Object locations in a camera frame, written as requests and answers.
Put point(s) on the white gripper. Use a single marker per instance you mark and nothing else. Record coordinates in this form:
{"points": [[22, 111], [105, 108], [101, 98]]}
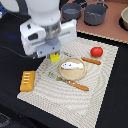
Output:
{"points": [[41, 41]]}

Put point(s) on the yellow butter box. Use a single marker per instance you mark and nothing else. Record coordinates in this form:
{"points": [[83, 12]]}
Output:
{"points": [[54, 57]]}

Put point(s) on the toy bread loaf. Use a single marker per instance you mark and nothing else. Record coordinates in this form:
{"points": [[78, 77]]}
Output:
{"points": [[27, 82]]}

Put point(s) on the red toy tomato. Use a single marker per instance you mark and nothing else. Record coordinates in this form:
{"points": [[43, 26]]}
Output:
{"points": [[96, 51]]}

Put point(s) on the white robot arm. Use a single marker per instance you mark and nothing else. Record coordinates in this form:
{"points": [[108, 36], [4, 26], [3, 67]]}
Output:
{"points": [[41, 12]]}

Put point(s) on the left grey toy pot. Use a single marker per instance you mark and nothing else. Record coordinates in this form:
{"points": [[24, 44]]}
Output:
{"points": [[72, 10]]}

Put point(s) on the grey toy pot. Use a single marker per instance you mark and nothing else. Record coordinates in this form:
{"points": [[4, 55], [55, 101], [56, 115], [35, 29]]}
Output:
{"points": [[94, 14], [72, 10]]}

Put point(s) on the round wooden plate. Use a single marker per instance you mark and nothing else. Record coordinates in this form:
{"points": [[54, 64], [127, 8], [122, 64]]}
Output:
{"points": [[73, 74]]}

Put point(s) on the woven beige placemat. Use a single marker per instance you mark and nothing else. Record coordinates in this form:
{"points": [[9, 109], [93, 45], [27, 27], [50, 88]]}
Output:
{"points": [[77, 107]]}

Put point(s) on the right grey toy pot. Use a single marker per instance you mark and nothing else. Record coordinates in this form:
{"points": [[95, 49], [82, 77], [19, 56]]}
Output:
{"points": [[94, 14]]}

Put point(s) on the beige bowl at edge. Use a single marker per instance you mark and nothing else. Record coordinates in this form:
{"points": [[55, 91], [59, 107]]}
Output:
{"points": [[124, 16]]}

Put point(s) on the knife with wooden handle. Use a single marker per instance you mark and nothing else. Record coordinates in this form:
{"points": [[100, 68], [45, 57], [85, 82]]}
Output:
{"points": [[83, 58]]}

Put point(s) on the fork with wooden handle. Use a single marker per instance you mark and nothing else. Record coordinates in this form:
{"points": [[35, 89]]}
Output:
{"points": [[69, 82]]}

